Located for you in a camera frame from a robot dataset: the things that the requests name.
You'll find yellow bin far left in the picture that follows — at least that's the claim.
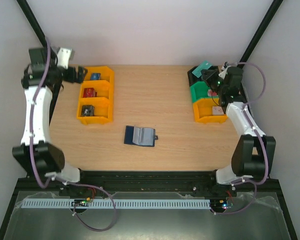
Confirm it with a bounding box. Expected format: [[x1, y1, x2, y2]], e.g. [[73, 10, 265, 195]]
[[84, 66, 115, 83]]

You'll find blue leather card holder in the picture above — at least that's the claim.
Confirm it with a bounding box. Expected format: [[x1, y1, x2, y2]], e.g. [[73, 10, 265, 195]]
[[123, 125, 159, 147]]

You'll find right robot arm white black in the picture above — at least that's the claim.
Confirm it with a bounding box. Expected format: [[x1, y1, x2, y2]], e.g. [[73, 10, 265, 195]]
[[201, 66, 276, 196]]

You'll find yellow bin near left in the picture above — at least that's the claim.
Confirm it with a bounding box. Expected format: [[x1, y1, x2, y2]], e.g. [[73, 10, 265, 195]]
[[76, 97, 114, 125]]

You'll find yellow bin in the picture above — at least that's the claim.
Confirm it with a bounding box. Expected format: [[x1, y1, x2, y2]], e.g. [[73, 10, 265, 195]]
[[76, 97, 114, 125], [192, 98, 228, 124], [79, 80, 114, 100], [84, 66, 115, 83]]

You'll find dark card in yellow bin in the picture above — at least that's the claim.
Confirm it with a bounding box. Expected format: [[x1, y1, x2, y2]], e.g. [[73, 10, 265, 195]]
[[80, 105, 95, 117]]

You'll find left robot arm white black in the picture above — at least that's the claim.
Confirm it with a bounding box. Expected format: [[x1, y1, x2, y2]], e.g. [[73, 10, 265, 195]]
[[12, 47, 88, 188]]

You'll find black bin right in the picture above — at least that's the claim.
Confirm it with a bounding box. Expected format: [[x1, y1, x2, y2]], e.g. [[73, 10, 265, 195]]
[[187, 65, 220, 86]]

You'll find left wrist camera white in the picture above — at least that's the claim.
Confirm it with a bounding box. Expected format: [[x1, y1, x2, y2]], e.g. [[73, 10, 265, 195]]
[[56, 47, 74, 70]]

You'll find green bin right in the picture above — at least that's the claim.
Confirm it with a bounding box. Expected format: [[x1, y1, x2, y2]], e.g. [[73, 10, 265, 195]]
[[190, 81, 211, 103]]

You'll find blue card in yellow bin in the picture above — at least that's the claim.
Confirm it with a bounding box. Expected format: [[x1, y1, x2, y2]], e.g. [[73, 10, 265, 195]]
[[90, 72, 101, 81]]

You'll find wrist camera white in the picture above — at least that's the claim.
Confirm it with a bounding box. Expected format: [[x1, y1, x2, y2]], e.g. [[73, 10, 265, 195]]
[[218, 61, 231, 80], [56, 47, 74, 70]]

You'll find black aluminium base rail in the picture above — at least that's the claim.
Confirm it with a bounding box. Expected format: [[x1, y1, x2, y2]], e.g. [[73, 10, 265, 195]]
[[14, 170, 281, 198]]

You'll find left black frame post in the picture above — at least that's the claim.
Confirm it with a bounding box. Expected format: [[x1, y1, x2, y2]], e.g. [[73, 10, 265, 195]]
[[16, 0, 66, 73]]

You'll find right black frame post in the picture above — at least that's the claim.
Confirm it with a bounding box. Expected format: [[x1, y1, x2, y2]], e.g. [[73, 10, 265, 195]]
[[238, 0, 284, 68]]

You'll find yellow bin middle left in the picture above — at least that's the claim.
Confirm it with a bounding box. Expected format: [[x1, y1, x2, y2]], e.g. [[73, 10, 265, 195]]
[[79, 80, 114, 100]]

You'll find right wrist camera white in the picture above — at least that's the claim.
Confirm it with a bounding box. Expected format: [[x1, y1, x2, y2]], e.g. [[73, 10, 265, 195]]
[[218, 61, 231, 80]]

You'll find teal credit card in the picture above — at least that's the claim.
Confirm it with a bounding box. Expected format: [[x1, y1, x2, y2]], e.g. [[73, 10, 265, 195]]
[[191, 60, 213, 78]]

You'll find slotted grey cable duct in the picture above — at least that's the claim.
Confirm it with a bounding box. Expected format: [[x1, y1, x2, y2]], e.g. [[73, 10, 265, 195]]
[[21, 198, 211, 210]]

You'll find red card in green bin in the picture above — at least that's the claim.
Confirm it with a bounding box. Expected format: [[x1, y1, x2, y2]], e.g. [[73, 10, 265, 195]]
[[207, 89, 219, 98]]

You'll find yellow bin right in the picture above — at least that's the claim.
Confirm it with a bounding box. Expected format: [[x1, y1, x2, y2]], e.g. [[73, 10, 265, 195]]
[[192, 98, 228, 124]]

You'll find pale card in yellow bin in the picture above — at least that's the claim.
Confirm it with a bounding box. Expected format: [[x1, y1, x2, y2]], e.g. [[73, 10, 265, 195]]
[[212, 106, 225, 116]]

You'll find black frame post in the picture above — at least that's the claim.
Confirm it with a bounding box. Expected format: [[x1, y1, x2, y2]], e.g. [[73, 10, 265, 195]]
[[16, 0, 66, 73], [238, 0, 284, 68]]

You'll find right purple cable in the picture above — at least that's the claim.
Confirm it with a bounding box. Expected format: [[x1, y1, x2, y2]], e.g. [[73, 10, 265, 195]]
[[209, 61, 270, 216]]

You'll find red card in yellow bin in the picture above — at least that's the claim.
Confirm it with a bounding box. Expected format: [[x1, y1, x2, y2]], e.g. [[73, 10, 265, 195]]
[[82, 88, 97, 98]]

